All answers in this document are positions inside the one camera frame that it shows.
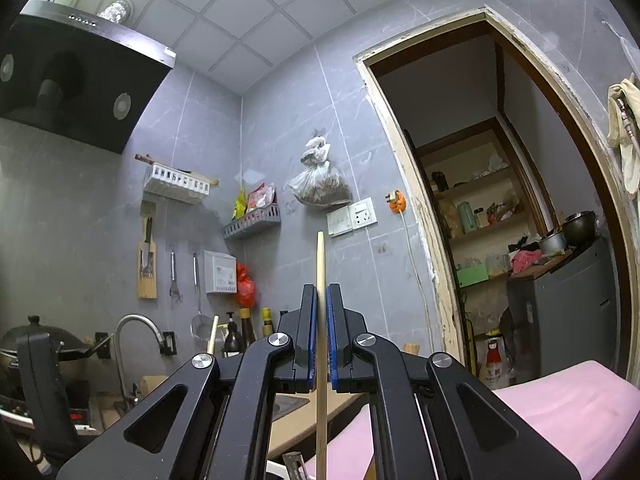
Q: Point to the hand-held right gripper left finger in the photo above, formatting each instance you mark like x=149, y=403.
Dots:
x=313, y=335

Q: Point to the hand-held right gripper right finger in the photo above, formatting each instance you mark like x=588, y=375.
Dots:
x=331, y=340

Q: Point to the black wok with lid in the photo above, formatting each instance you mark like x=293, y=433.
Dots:
x=35, y=337

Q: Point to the yellow cap sauce bottle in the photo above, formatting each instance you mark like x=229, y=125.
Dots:
x=266, y=322

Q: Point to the dark sauce bottle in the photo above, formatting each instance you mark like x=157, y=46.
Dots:
x=248, y=330

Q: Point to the dark pump bottle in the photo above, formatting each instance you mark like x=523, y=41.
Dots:
x=233, y=340

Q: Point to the red plastic bag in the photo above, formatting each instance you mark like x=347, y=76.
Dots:
x=246, y=287

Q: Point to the metal faucet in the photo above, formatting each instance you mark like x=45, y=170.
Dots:
x=132, y=319

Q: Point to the hanging metal strainer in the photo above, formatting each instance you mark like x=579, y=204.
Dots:
x=201, y=325

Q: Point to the silver metal utensil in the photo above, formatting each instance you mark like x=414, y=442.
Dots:
x=294, y=466

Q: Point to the wooden knife board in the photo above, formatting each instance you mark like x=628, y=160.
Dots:
x=147, y=280

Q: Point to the red snack packet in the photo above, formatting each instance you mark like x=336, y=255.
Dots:
x=261, y=196

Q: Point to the yellow snack packet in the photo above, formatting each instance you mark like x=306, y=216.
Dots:
x=240, y=205

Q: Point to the hanging metal peeler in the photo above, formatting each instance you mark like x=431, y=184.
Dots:
x=174, y=280

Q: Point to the hanging bag of dried goods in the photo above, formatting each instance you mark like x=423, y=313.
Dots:
x=320, y=185

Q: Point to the orange plug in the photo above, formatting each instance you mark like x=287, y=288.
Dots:
x=395, y=201

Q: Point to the green box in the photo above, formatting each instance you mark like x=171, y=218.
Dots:
x=472, y=275

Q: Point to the white rice bag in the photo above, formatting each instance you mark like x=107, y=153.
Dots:
x=494, y=360

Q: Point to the green thermos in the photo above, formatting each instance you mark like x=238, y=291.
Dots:
x=468, y=217

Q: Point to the wooden shelf unit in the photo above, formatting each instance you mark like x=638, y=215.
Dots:
x=500, y=220

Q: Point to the red cloth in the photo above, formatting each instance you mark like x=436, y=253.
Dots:
x=525, y=261

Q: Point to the grey washing machine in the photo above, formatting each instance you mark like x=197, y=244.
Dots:
x=560, y=315

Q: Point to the silver metal pot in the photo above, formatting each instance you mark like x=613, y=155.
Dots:
x=552, y=244

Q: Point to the pink floral tablecloth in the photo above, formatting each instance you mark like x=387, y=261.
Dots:
x=575, y=410

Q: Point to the dark cooking pot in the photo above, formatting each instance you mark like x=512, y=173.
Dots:
x=580, y=227

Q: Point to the black range hood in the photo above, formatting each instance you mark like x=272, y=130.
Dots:
x=75, y=85

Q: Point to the cream rubber gloves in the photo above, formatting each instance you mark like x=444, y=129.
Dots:
x=625, y=125

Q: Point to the white wall box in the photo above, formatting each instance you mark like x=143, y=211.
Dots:
x=220, y=272

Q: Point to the white wall switch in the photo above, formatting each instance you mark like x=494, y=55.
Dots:
x=339, y=222

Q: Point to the grey wall basket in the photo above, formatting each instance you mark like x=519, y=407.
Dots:
x=252, y=225

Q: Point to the white wall socket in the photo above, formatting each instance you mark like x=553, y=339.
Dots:
x=362, y=215

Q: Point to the cream door frame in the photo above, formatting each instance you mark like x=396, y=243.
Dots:
x=432, y=260

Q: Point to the black wall outlet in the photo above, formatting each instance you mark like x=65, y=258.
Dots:
x=169, y=342

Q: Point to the white wall rack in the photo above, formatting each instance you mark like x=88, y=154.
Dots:
x=175, y=182

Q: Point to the foil exhaust duct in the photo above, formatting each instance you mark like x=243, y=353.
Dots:
x=116, y=11

